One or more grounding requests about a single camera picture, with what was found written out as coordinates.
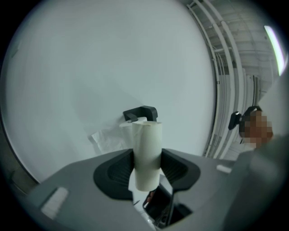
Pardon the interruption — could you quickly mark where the person's head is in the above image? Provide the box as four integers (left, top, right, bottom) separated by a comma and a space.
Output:
239, 109, 274, 148

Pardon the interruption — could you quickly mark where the person's knit sweater torso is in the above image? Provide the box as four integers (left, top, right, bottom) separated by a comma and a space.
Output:
234, 74, 289, 226

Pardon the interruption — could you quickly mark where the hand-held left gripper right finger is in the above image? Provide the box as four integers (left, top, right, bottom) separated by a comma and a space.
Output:
160, 148, 267, 231

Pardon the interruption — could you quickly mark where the bundle of white ceiling pipes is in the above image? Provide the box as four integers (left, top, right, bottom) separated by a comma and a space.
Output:
186, 0, 253, 160

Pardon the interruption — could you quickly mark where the black toilet paper holder shelf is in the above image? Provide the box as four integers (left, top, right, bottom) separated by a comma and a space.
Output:
123, 105, 158, 124

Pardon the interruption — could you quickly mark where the black head-mounted camera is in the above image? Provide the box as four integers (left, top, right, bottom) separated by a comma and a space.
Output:
228, 106, 262, 131

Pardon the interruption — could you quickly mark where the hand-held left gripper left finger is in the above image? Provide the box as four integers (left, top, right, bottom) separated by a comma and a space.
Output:
29, 149, 156, 231

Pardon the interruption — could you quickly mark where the long ceiling tube light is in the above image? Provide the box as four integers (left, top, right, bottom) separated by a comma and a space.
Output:
264, 25, 286, 76

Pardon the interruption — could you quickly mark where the white toilet paper roll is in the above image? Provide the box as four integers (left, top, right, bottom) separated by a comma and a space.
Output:
91, 116, 149, 157

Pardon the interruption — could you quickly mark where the black box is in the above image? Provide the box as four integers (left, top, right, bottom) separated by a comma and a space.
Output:
142, 186, 174, 226

